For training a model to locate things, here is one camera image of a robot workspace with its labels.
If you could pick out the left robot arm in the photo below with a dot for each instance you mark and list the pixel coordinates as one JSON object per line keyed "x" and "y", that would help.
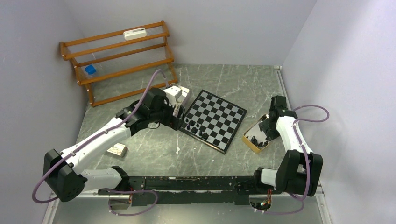
{"x": 67, "y": 172}

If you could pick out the white box on rack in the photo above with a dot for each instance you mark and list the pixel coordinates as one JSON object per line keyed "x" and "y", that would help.
{"x": 135, "y": 33}

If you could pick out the pink tin of white pieces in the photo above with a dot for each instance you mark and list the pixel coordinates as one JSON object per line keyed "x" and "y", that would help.
{"x": 181, "y": 98}

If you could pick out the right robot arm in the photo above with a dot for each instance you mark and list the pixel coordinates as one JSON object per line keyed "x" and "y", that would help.
{"x": 300, "y": 169}

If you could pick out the blue cap container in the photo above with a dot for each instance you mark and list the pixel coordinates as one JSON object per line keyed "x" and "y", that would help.
{"x": 90, "y": 69}

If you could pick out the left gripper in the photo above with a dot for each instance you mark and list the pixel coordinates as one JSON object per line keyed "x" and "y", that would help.
{"x": 175, "y": 122}

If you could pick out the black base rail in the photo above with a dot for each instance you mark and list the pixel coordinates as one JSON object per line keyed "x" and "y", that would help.
{"x": 193, "y": 189}

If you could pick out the gold tin of black pieces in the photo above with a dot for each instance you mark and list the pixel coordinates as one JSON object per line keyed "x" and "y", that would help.
{"x": 254, "y": 138}

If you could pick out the wooden shelf rack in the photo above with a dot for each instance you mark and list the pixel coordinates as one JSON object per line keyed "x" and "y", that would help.
{"x": 82, "y": 76}

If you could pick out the small card box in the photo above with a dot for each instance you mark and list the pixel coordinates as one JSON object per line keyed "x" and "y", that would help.
{"x": 118, "y": 150}

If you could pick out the chessboard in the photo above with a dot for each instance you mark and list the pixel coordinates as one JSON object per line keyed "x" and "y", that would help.
{"x": 222, "y": 119}

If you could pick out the black chess king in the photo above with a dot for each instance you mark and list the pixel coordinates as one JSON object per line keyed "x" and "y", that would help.
{"x": 205, "y": 136}

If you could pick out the black bishop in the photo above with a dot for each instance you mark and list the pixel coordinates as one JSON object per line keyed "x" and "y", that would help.
{"x": 194, "y": 130}

